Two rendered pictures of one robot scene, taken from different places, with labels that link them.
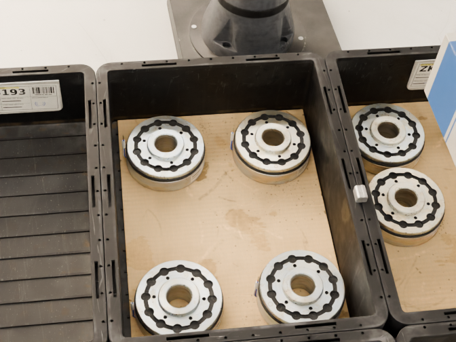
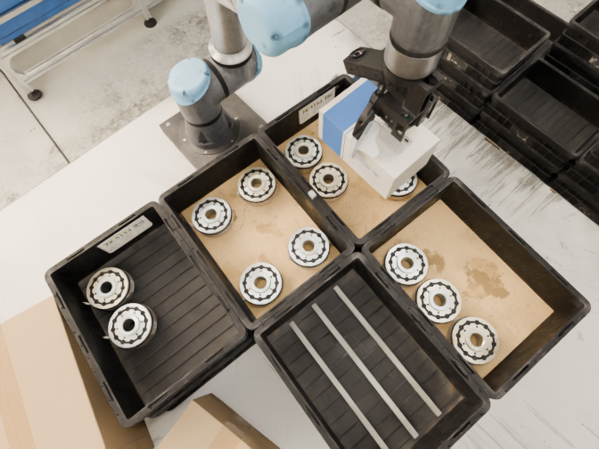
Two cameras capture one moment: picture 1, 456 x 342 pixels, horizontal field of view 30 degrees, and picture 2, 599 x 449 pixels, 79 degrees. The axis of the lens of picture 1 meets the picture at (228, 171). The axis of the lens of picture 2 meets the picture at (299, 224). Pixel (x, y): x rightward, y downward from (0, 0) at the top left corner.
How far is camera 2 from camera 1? 25 cm
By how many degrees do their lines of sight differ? 18
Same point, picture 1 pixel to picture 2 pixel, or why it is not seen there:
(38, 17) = (107, 173)
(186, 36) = (184, 146)
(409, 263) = (344, 206)
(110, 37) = (148, 164)
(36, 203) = (170, 274)
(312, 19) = (235, 105)
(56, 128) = (155, 232)
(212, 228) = (254, 239)
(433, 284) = (358, 209)
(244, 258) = (275, 245)
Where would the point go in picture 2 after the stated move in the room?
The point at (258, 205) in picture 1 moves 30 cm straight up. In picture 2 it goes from (267, 216) to (248, 159)
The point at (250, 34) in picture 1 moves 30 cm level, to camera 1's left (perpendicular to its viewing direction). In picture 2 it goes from (214, 132) to (117, 174)
